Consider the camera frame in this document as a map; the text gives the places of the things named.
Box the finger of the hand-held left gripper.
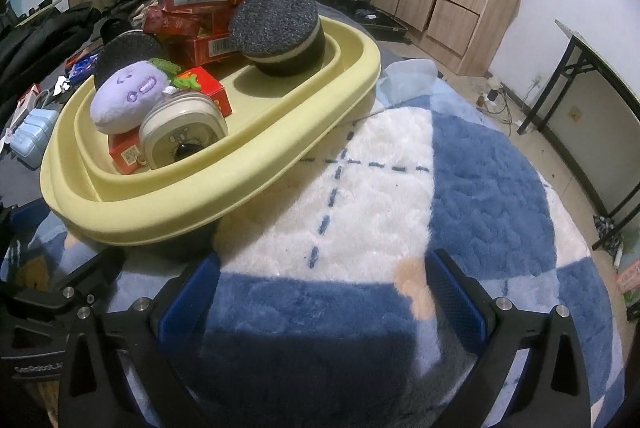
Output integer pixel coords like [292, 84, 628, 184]
[0, 249, 125, 324]
[0, 201, 51, 239]

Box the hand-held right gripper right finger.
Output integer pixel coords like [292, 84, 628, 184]
[424, 249, 592, 428]

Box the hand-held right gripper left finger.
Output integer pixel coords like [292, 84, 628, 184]
[57, 253, 222, 428]

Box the purple eggplant plush toy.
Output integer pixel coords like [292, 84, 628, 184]
[90, 56, 201, 135]

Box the beige alarm clock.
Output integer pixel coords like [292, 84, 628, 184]
[138, 91, 229, 171]

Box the yellow plastic basin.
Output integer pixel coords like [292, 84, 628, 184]
[40, 12, 383, 249]

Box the black round cookie cushion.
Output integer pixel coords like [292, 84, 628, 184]
[94, 31, 165, 88]
[229, 0, 326, 77]

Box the grey bed sheet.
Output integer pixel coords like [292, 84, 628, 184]
[0, 108, 66, 209]

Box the light blue suitcase-shaped box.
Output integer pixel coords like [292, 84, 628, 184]
[10, 108, 56, 169]

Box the red white packet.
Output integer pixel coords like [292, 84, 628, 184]
[17, 84, 45, 119]

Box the blue white checkered blanket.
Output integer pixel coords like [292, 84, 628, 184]
[0, 72, 626, 428]

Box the blue snack packet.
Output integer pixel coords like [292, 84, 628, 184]
[70, 55, 101, 78]

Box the dark patterned cloth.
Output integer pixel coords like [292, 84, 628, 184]
[594, 215, 623, 253]

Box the pink plastic bag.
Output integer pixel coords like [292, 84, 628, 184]
[616, 258, 640, 296]

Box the black jacket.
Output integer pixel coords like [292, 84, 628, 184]
[0, 2, 103, 109]

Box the light blue cloth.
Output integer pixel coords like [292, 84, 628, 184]
[380, 59, 443, 101]

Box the black folding table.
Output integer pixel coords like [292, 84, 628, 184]
[517, 20, 640, 251]

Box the black case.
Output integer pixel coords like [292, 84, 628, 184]
[345, 0, 406, 43]

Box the power strip with cables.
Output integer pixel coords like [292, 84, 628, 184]
[475, 78, 518, 125]

